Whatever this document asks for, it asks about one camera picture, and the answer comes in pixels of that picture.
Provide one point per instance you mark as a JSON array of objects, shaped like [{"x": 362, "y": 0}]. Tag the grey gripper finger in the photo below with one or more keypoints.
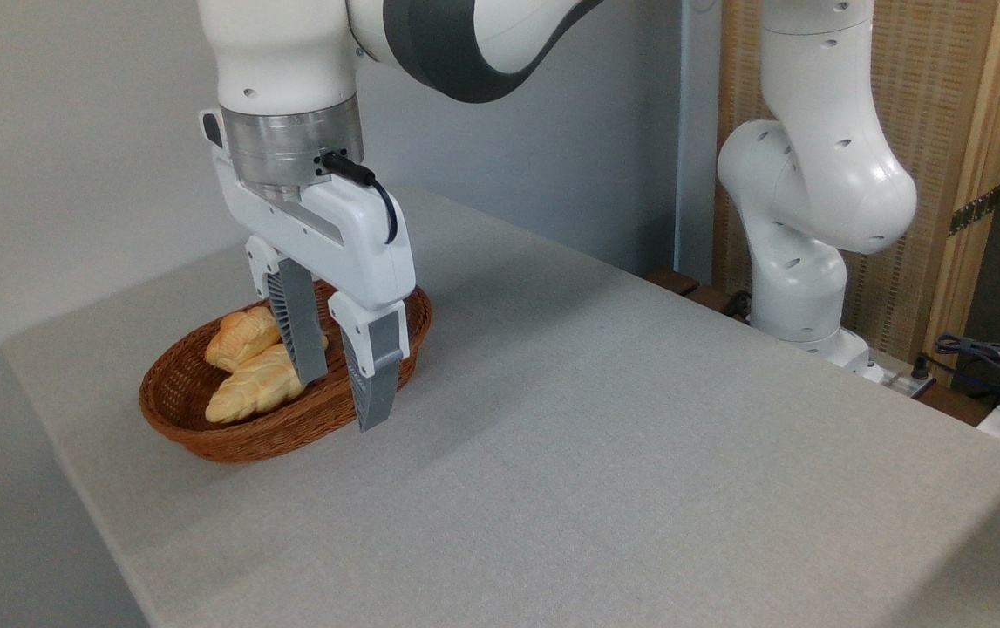
[
  {"x": 375, "y": 371},
  {"x": 297, "y": 323}
]

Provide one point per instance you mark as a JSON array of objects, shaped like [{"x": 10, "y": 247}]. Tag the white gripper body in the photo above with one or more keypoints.
[{"x": 351, "y": 235}]

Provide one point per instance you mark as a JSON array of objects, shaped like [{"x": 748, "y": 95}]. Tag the golden braided bread roll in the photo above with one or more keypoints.
[
  {"x": 242, "y": 336},
  {"x": 255, "y": 388}
]

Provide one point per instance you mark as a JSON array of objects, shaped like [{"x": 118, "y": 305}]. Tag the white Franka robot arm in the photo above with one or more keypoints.
[{"x": 813, "y": 174}]

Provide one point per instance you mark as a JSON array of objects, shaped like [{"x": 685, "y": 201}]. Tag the brown wicker oval basket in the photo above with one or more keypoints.
[{"x": 273, "y": 440}]

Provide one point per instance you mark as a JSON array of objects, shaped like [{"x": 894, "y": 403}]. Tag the dark brown wooden bench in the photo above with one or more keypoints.
[{"x": 683, "y": 286}]

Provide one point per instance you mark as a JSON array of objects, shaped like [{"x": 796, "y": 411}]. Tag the white power strip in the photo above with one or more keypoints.
[{"x": 901, "y": 381}]

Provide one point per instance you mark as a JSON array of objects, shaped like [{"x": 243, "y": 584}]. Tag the woven wood-framed folding screen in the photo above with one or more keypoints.
[{"x": 927, "y": 105}]

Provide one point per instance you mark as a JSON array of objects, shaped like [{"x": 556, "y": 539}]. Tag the dark metal screen hinge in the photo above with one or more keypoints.
[{"x": 976, "y": 210}]

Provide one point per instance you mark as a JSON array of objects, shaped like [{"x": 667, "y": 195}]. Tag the pale blue vertical post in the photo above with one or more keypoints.
[{"x": 697, "y": 131}]

